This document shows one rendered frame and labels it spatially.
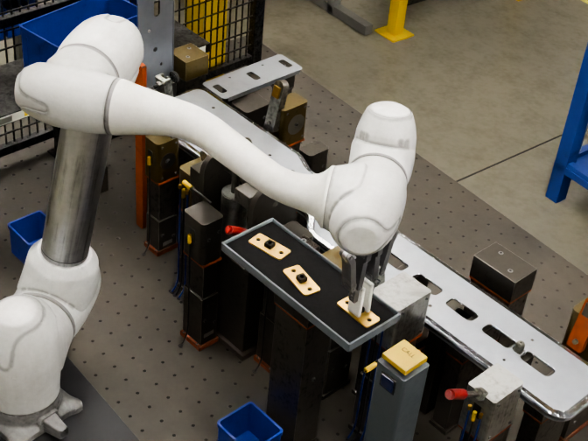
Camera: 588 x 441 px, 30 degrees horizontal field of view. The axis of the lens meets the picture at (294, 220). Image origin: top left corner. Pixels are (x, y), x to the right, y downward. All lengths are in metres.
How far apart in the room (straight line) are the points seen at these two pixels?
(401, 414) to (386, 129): 0.57
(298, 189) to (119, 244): 1.26
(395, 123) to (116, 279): 1.22
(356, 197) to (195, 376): 1.01
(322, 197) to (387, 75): 3.48
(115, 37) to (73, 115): 0.20
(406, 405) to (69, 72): 0.85
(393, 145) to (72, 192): 0.73
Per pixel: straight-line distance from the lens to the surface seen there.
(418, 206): 3.15
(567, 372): 2.31
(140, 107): 1.89
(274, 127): 2.86
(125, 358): 2.62
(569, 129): 4.36
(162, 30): 2.94
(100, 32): 2.04
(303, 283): 2.12
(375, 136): 1.79
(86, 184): 2.21
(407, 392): 2.03
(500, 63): 5.42
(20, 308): 2.27
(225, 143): 1.81
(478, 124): 4.91
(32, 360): 2.26
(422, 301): 2.23
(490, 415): 2.14
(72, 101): 1.91
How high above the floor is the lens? 2.56
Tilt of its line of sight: 38 degrees down
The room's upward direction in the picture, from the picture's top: 6 degrees clockwise
